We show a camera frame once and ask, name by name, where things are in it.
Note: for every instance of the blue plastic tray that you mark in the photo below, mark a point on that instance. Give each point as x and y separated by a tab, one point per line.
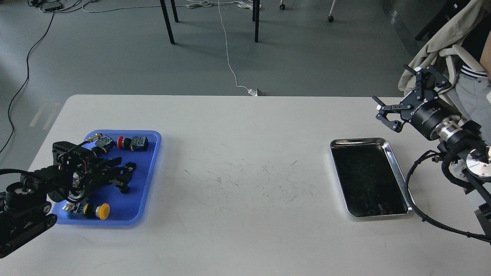
125	209

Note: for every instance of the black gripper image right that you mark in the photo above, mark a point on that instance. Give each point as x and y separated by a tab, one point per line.
427	110

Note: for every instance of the white power adapter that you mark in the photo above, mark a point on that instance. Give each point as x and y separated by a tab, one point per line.
255	92

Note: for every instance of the black table leg left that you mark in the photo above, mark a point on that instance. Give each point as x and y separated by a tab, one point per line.
167	18

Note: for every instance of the yellow push button switch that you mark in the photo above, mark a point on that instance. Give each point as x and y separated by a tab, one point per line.
88	210

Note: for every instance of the black power strip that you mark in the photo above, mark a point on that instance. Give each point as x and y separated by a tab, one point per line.
51	6

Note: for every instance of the red push button switch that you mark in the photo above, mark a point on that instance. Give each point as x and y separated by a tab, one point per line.
136	143

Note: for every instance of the silver metal tray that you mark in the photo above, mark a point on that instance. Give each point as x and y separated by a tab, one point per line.
370	179

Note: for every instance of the green push button switch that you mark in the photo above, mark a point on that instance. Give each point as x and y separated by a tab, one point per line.
103	145

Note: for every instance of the white chair frame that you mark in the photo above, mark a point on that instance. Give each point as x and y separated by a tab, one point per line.
465	56

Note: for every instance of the person in grey trousers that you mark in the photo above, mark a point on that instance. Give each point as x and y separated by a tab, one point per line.
473	85

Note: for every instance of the beige jacket on chair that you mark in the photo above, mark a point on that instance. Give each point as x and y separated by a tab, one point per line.
452	33

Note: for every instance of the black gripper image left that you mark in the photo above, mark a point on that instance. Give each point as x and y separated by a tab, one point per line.
90	175

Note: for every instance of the black table leg right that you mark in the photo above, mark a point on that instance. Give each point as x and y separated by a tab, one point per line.
255	18

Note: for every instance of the black furniture at corner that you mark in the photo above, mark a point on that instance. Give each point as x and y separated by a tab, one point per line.
448	11

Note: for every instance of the black table leg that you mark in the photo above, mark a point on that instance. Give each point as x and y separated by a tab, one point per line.
255	18
167	18

